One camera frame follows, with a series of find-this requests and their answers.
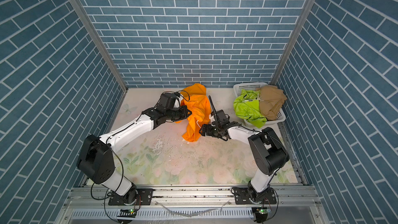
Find white plastic laundry basket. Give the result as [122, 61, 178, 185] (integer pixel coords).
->
[233, 82, 287, 129]

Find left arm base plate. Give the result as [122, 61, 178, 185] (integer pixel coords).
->
[108, 188, 154, 206]

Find aluminium corner post right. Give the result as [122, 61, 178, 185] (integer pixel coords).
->
[270, 0, 315, 86]

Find neon green shorts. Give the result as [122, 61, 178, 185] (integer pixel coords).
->
[233, 89, 267, 128]

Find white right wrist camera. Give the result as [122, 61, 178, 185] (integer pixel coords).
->
[210, 110, 230, 127]

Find orange shorts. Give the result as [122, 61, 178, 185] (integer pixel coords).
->
[179, 84, 211, 142]

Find aluminium front rail frame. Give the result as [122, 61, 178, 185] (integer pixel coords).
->
[56, 184, 328, 224]

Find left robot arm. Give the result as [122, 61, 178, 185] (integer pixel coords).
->
[77, 105, 192, 204]

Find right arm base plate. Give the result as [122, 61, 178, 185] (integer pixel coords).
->
[230, 187, 277, 205]

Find aluminium corner post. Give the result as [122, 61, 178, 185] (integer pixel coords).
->
[270, 0, 315, 86]
[69, 0, 128, 93]

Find aluminium corner post left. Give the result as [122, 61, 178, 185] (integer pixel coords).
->
[69, 0, 128, 93]

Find tan brown shorts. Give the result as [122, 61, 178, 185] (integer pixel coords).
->
[255, 85, 287, 121]

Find black corrugated cable right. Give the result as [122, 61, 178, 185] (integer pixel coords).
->
[207, 95, 218, 119]

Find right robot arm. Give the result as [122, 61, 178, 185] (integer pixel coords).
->
[199, 121, 290, 194]

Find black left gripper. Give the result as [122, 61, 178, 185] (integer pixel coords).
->
[164, 104, 193, 121]

